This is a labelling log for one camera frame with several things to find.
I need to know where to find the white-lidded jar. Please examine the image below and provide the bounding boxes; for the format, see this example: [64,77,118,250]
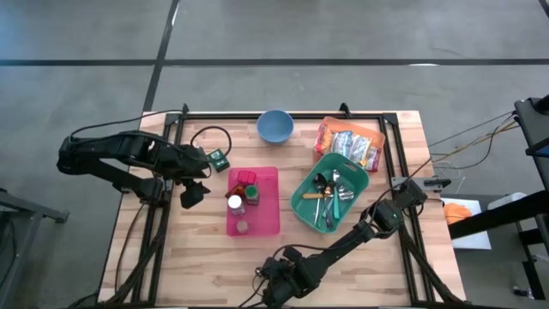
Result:
[226,194,245,216]

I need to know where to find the red clear snack packet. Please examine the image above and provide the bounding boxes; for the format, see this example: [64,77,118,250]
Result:
[365,146,383,173]

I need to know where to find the black aluminium table frame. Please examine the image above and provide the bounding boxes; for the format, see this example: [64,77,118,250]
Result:
[128,102,467,308]

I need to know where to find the white plastic container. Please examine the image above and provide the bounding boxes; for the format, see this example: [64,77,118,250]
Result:
[486,191,528,211]

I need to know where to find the taco seasoning packet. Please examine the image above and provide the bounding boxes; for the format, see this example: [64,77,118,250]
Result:
[224,183,246,199]

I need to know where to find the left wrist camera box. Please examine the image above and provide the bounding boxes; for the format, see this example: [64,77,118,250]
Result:
[179,143,205,161]

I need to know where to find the teal plastic bin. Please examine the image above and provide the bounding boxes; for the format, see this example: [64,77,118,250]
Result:
[290,152,370,235]

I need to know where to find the red-capped spice jar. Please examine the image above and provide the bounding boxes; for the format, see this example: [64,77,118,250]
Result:
[236,169,257,186]

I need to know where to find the orange cloth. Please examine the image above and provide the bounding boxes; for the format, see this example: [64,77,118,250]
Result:
[443,202,473,226]

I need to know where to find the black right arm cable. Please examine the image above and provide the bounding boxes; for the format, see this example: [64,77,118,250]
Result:
[239,158,434,308]

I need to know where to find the green-capped spice jar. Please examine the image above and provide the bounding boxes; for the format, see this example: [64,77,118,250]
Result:
[244,184,261,206]

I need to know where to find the black equipment cart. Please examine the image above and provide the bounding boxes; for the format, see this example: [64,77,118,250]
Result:
[448,94,549,241]

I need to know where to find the blue bowl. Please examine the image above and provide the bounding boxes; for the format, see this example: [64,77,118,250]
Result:
[256,109,296,146]

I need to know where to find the white paper sheet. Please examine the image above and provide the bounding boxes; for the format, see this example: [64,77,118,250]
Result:
[440,197,493,251]

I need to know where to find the green spice box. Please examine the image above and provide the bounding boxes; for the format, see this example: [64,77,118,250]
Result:
[208,148,232,173]

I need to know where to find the pink plastic bin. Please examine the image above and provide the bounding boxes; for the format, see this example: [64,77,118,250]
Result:
[226,166,281,237]

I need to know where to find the orange plastic bin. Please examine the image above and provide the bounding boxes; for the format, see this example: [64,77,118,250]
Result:
[315,115,386,173]

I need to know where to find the grey metal stand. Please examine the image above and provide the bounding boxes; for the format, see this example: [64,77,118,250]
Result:
[0,186,69,301]

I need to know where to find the blue-handled metal spoon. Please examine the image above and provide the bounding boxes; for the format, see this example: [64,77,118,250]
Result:
[323,183,353,220]

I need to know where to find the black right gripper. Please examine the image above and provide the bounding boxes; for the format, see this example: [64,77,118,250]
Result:
[261,245,322,308]

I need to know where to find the thin loose cables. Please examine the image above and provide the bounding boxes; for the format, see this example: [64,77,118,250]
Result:
[428,110,518,169]

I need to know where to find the teal-handled metal spoon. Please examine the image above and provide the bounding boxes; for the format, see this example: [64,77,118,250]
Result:
[330,169,342,221]

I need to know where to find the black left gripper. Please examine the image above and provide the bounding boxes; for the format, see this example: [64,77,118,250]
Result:
[170,144,215,210]

